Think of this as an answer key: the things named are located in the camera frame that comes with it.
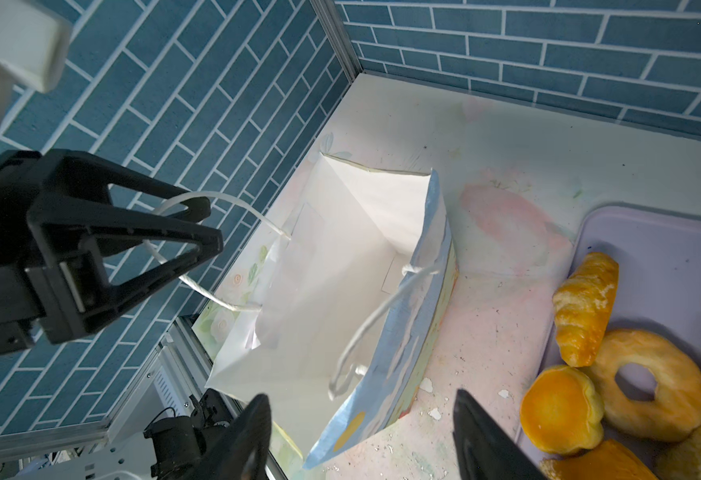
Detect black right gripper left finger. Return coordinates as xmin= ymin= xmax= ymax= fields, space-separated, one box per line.
xmin=184 ymin=393 xmax=272 ymax=479

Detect ring donut bread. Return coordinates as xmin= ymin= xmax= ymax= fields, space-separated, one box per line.
xmin=583 ymin=328 xmax=701 ymax=443

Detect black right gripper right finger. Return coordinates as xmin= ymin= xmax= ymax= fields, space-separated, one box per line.
xmin=452 ymin=389 xmax=545 ymax=480

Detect lilac plastic tray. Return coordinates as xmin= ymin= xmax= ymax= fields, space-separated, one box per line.
xmin=565 ymin=205 xmax=701 ymax=370

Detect white paper gift bag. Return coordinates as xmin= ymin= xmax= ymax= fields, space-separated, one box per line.
xmin=206 ymin=154 xmax=457 ymax=470

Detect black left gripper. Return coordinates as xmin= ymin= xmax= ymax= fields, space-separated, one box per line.
xmin=0 ymin=149 xmax=224 ymax=355

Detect aluminium corner post left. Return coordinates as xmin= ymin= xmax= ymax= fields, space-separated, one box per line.
xmin=310 ymin=0 xmax=362 ymax=83

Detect golden croissant bread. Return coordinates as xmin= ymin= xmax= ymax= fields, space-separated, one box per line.
xmin=552 ymin=252 xmax=619 ymax=368

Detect round orange bun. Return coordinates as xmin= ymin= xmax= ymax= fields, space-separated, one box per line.
xmin=520 ymin=365 xmax=604 ymax=456

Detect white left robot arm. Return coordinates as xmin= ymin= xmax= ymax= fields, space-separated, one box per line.
xmin=0 ymin=1 xmax=224 ymax=356

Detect long brown pastry bread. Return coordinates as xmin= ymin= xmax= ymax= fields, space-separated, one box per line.
xmin=539 ymin=440 xmax=657 ymax=480

